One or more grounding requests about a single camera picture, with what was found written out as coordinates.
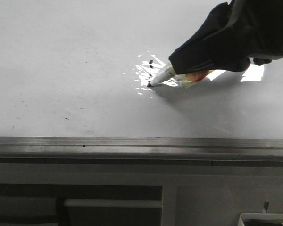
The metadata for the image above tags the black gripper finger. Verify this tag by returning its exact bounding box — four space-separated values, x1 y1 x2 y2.
169 0 283 74

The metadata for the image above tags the white whiteboard marker with tape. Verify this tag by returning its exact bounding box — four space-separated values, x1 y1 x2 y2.
147 64 214 88

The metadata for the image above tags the white whiteboard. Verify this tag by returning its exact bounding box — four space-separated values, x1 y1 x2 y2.
0 0 283 139

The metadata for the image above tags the white box bottom right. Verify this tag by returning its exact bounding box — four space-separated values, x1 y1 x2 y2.
237 213 283 226

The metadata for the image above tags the white shelf bar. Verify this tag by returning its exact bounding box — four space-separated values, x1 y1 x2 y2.
64 199 162 208

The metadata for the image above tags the aluminium whiteboard tray rail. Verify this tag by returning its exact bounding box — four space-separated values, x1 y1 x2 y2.
0 137 283 164

